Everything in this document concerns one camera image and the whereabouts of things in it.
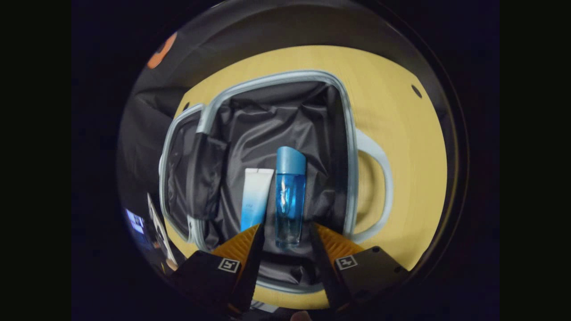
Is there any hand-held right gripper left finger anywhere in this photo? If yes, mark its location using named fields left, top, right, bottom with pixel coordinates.
left=170, top=222, right=267, bottom=316

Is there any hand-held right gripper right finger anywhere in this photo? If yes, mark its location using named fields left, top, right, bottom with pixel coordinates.
left=309, top=222, right=410, bottom=313

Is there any white blue cream tube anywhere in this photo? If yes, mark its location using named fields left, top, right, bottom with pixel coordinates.
left=240, top=167, right=275, bottom=233

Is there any blue lit screen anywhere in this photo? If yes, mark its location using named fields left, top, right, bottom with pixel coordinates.
left=126, top=208, right=146, bottom=235

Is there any blue clear lotion bottle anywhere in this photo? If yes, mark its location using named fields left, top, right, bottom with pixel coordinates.
left=273, top=146, right=308, bottom=250

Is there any light blue small suitcase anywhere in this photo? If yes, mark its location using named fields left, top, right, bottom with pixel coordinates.
left=158, top=69, right=394, bottom=295

